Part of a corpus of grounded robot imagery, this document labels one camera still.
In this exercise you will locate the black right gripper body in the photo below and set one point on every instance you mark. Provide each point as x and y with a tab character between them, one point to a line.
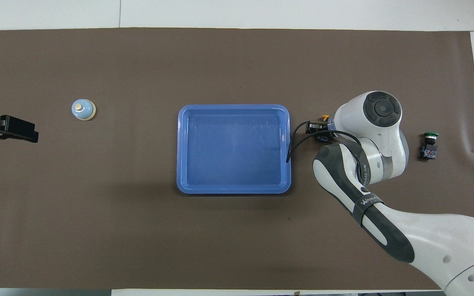
326	137

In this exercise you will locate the yellow push button switch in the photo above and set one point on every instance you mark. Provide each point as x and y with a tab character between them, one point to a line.
324	118

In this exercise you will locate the green push button switch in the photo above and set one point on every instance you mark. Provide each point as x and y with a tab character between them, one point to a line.
429	146

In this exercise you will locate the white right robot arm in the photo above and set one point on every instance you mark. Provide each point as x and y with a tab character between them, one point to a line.
389	135

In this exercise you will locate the light blue service bell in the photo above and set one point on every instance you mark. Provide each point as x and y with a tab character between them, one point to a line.
83	109

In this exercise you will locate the blue plastic tray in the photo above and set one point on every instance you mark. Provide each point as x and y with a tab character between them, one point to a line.
233	152

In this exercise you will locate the brown table mat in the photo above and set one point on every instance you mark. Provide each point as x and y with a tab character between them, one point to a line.
138	230

